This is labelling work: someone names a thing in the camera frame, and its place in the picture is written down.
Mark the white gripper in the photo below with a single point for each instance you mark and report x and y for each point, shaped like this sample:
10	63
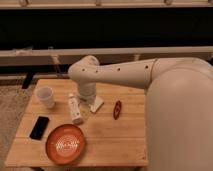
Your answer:
84	108

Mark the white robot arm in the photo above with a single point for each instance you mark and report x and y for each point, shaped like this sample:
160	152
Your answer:
178	106

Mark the white rectangular block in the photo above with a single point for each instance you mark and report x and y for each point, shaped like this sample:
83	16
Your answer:
96	105

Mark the white plastic bottle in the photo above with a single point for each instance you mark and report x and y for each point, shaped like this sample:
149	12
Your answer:
74	109

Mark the red snack packet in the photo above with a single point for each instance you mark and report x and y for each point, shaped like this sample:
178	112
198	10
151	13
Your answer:
117	109

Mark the white plastic cup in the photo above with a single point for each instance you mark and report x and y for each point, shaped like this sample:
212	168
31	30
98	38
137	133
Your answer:
45	96

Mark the orange bowl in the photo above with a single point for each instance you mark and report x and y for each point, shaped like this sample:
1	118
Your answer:
65	144

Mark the black smartphone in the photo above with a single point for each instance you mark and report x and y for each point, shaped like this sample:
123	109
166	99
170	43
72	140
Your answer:
39	128

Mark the black table leg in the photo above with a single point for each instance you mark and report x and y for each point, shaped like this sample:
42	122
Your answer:
28	79

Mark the white horizontal rail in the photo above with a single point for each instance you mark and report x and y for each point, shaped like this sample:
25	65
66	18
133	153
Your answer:
27	57

